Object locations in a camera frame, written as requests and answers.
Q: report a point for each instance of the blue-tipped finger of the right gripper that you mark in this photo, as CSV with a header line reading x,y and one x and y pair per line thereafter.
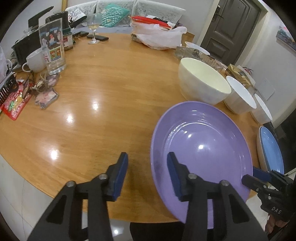
x,y
257,181

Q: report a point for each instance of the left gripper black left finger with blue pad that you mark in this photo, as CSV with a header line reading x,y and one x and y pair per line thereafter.
x,y
79,211

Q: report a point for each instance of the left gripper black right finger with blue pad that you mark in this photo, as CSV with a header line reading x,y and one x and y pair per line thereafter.
x,y
215,210

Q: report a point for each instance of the purple plate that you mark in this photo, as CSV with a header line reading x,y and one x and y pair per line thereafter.
x,y
204,139

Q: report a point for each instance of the small white bowl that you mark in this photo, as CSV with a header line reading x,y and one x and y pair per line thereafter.
x,y
261,114

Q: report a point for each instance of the white ribbed bowl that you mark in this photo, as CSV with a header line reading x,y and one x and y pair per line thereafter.
x,y
239,100

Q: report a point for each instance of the large white bowl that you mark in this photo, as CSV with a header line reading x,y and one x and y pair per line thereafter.
x,y
200,82

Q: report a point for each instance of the blue plate white rim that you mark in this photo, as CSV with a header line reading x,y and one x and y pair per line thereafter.
x,y
269,154

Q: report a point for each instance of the gold tissue box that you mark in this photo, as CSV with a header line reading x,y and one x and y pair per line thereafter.
x,y
240,75

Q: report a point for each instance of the red fire extinguisher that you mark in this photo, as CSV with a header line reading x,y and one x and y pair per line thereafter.
x,y
248,70

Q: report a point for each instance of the red snack packet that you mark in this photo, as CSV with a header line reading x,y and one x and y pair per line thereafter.
x,y
16,101

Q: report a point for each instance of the clear plastic box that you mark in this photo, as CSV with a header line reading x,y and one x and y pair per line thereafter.
x,y
184,52

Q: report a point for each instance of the dark entrance door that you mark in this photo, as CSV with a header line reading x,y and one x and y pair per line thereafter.
x,y
230,29

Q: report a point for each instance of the white plastic bowl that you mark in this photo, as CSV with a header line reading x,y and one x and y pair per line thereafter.
x,y
197,47

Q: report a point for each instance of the white mug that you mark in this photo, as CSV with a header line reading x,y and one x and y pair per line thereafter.
x,y
35,62

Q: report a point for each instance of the white plastic bag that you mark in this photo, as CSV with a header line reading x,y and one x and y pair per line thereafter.
x,y
156,37

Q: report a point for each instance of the dark glass jar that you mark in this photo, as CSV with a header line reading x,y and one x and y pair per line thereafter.
x,y
67,39

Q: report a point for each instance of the black phone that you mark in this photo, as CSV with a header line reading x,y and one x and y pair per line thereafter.
x,y
98,37

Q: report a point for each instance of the red lidded container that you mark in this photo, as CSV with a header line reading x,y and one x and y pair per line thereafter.
x,y
145,20

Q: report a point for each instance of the grey sofa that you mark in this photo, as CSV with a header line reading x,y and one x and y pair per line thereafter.
x,y
161,11

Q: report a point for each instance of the wine glass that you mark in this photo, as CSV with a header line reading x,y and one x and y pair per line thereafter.
x,y
93,23

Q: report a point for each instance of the white tree-print cushion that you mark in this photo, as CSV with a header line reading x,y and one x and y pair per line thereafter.
x,y
75,15

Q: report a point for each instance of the teal cushion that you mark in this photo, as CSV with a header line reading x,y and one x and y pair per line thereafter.
x,y
112,15

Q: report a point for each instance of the white wall panel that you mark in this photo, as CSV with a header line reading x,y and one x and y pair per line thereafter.
x,y
265,88

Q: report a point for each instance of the acrylic keychain charm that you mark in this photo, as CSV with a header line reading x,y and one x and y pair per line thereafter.
x,y
46,98

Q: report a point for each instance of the framed wall picture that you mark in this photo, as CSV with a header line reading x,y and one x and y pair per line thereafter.
x,y
285,36

